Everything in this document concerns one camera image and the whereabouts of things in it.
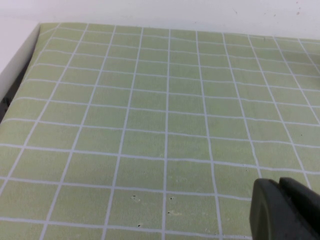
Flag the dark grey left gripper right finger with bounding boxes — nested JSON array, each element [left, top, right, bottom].
[[278, 176, 320, 240]]

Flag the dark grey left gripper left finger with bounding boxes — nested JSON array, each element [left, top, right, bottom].
[[249, 177, 298, 240]]

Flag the green white-grid table mat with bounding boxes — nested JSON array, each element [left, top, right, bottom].
[[0, 22, 320, 240]]

